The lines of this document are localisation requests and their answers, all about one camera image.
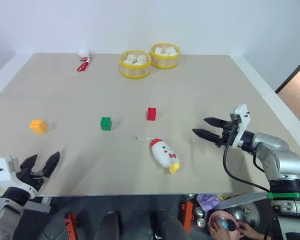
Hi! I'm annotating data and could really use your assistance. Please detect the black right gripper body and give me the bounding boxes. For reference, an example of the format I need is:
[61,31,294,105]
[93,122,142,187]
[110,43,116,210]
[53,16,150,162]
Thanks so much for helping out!
[214,120,238,149]

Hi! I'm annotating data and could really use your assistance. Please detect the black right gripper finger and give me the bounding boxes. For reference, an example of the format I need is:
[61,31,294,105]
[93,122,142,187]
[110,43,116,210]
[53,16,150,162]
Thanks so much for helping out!
[202,116,227,129]
[191,127,220,145]

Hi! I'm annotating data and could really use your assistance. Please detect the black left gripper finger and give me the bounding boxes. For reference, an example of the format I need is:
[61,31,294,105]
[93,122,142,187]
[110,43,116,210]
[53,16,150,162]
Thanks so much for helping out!
[19,154,39,174]
[31,150,61,179]

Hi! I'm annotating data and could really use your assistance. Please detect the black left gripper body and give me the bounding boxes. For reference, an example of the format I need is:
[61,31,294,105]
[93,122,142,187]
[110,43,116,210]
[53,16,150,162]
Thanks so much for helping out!
[15,165,45,192]

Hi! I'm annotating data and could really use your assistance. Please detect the person's bare hand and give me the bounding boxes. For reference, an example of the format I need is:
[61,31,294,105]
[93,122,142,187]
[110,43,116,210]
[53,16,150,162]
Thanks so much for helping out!
[238,221,258,240]
[208,218,232,240]

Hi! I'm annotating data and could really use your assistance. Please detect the orange toy brick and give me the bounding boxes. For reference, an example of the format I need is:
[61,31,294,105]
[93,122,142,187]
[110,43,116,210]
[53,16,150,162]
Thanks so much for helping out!
[29,119,48,135]

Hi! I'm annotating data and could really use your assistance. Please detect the red toy brick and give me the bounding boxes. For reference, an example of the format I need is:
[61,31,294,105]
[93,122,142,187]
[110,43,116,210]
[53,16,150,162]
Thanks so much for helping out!
[146,107,158,122]

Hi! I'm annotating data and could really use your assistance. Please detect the orange and black clamp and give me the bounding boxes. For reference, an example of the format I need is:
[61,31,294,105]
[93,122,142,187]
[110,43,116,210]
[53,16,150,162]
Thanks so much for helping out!
[63,211,79,240]

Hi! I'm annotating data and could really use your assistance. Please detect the grey metal strip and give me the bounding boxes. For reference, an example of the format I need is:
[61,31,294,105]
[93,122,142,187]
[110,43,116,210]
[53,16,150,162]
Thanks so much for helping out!
[215,191,270,211]

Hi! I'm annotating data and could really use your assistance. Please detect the purple plastic package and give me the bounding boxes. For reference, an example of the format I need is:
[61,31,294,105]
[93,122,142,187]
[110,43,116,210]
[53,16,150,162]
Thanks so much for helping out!
[195,193,220,212]

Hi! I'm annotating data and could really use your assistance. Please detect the green toy brick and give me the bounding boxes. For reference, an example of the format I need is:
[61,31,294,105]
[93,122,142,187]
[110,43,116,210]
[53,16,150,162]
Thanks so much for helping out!
[100,116,113,131]

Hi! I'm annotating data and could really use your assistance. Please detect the bamboo steamer with white cubes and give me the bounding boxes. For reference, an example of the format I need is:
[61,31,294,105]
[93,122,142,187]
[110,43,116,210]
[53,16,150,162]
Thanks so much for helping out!
[149,42,182,70]

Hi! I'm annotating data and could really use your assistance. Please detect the shiny silver metal pot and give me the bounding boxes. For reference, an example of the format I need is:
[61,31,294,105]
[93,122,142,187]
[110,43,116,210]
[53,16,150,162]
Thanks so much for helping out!
[228,201,260,229]

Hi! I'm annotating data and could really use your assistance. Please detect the pink bowl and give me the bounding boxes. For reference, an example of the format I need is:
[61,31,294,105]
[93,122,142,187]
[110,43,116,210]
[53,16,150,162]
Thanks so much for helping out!
[206,209,242,240]

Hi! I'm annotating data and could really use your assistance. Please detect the brown door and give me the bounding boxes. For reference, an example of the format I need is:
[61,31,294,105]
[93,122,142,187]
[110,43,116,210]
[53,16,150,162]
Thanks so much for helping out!
[275,53,300,132]

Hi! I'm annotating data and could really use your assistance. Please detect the dark rounded shape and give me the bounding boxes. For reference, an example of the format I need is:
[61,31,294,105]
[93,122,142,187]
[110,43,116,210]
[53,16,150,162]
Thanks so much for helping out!
[150,209,191,240]
[97,210,123,240]

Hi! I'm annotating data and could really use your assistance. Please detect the blue small bottle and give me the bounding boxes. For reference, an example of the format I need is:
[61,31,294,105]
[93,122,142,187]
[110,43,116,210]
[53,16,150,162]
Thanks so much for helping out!
[216,216,230,230]

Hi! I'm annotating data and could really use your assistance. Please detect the black round disc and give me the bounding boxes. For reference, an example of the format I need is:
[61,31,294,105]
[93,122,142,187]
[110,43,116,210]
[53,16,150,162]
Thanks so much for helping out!
[225,218,239,232]

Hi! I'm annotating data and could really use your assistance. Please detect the bamboo steamer with round buns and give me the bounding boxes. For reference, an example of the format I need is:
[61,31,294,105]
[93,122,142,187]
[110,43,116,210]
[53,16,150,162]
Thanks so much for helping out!
[118,49,152,79]

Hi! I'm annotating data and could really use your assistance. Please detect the red toy glasses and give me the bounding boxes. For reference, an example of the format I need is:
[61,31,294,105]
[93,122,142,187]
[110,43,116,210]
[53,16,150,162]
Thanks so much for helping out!
[76,60,90,73]

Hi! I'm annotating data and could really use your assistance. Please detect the white round plush toy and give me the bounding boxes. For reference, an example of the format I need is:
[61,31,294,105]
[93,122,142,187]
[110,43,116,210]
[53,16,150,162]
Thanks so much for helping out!
[77,47,94,64]

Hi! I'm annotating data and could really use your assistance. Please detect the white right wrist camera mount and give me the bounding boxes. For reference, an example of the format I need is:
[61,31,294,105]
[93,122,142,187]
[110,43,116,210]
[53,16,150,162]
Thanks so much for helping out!
[229,103,252,149]

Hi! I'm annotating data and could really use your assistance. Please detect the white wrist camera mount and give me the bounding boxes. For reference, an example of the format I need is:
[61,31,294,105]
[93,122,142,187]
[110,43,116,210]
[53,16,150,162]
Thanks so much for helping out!
[229,103,252,149]
[0,156,37,200]

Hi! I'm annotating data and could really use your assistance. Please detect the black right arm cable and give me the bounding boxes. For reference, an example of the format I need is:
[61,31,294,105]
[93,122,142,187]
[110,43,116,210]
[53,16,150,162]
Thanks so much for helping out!
[222,121,271,193]

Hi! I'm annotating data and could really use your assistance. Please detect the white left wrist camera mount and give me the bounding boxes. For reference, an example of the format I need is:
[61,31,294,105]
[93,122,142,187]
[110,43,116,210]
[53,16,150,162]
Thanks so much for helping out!
[0,156,37,200]

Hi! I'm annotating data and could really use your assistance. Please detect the white plush chicken keychain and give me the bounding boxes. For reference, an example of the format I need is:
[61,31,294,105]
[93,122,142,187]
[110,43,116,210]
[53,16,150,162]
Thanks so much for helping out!
[131,135,182,176]

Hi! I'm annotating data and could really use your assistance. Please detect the orange metal bracket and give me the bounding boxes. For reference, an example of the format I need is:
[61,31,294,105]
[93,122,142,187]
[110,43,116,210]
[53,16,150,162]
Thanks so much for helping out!
[180,200,194,235]

